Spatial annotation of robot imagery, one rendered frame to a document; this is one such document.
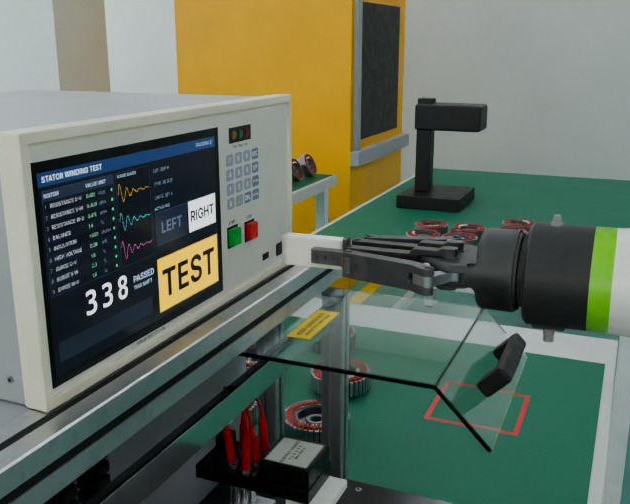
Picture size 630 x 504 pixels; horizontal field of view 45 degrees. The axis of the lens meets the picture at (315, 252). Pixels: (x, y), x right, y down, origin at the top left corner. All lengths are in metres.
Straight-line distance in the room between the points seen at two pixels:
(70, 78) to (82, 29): 0.30
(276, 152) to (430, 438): 0.61
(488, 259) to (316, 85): 3.64
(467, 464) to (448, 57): 4.91
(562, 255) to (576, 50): 5.17
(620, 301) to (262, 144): 0.41
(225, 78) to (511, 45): 2.28
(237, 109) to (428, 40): 5.23
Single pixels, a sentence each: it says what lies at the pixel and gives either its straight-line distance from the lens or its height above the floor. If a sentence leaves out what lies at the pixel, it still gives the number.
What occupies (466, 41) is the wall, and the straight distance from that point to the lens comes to 5.92.
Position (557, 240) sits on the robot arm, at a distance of 0.68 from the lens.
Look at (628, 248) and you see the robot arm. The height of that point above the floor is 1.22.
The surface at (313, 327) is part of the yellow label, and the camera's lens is 0.87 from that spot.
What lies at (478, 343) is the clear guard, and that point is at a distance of 0.88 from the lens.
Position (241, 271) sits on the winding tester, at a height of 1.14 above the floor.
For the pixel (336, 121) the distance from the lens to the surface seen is 4.25.
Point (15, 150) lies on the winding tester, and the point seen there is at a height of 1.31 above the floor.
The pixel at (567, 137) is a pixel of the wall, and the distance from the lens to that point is 5.85.
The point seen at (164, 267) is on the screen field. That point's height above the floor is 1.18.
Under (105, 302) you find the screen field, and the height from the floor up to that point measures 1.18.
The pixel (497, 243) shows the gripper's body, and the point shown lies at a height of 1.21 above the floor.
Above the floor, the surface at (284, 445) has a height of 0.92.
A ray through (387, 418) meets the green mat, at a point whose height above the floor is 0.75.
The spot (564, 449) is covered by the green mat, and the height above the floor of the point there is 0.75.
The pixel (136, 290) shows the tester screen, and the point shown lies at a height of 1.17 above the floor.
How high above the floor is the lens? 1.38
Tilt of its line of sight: 15 degrees down
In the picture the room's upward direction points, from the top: straight up
